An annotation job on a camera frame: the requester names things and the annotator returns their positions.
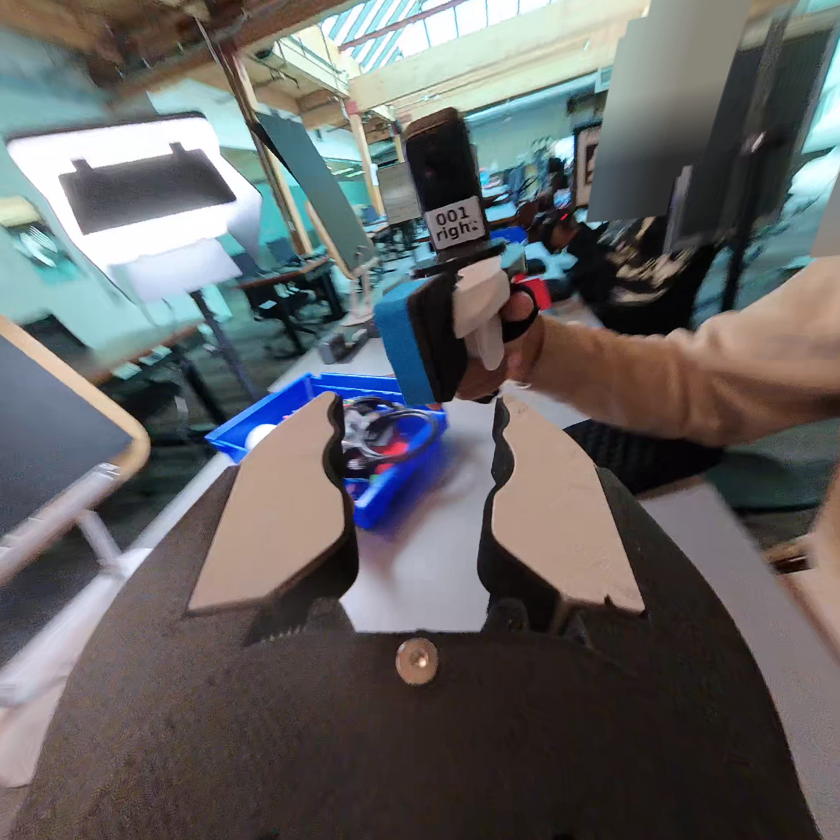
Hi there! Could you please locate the white softbox light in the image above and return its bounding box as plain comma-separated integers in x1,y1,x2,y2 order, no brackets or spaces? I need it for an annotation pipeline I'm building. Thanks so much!
5,112,263,306

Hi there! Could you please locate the black board with wood edge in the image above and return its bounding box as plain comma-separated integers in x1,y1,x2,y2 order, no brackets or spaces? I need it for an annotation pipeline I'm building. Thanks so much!
0,315,153,536

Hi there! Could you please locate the black mesh office chair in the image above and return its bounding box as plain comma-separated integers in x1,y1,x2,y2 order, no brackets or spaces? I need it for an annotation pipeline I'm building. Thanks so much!
563,419,726,494

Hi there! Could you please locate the white board stand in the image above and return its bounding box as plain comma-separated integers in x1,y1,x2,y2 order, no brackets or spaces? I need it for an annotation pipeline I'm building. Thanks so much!
0,462,165,788

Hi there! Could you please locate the person's right forearm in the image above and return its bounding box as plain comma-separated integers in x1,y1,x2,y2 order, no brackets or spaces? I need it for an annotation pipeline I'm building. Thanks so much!
525,256,840,450

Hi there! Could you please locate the blue sponge with black side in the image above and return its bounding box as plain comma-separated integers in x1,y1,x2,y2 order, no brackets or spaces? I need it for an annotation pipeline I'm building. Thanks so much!
373,274,468,409

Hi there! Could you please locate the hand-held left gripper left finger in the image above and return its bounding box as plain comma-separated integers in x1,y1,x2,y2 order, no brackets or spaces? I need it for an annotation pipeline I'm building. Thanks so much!
187,392,361,618

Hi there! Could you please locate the blue plastic bin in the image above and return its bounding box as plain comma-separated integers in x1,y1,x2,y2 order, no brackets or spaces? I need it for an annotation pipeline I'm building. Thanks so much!
205,373,451,531

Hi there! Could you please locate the person's right hand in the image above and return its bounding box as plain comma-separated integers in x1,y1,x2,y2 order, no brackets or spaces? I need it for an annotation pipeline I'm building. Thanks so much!
453,289,546,403

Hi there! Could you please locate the black coiled cable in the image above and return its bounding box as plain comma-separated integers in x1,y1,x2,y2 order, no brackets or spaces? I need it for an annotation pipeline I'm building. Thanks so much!
341,395,442,475

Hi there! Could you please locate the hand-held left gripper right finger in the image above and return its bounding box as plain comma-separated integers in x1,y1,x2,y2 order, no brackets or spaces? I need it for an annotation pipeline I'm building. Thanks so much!
477,395,646,618

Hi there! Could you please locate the black tilted panel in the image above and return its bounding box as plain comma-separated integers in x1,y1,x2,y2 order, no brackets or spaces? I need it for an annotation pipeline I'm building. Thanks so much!
252,110,378,280

